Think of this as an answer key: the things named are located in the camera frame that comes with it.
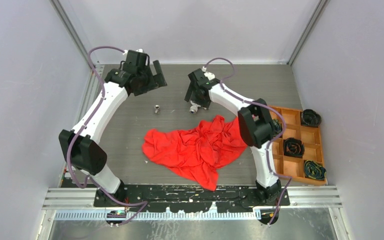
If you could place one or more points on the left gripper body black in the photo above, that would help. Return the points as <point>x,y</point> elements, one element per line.
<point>146,83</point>

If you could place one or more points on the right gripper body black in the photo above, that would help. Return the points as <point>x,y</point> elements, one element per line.
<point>191,95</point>

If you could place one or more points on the white faucet with chrome head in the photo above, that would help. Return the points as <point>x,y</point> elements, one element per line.
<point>194,108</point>

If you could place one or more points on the silver metal pipe fitting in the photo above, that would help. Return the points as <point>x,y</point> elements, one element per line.
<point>157,109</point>

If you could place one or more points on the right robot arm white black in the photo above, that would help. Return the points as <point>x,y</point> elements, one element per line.
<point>256,126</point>

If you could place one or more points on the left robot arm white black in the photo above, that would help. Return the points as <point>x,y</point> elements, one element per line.
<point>80,145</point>

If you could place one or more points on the red cloth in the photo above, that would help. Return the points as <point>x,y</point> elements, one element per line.
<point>196,154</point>

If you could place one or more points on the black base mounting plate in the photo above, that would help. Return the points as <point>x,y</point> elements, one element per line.
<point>193,198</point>

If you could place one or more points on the orange compartment tray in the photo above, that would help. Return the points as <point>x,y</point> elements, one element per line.
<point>298,153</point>

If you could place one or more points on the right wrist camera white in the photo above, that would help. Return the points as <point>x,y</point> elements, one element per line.
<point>209,75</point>

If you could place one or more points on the slotted cable duct grey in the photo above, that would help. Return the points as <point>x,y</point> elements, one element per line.
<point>96,215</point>

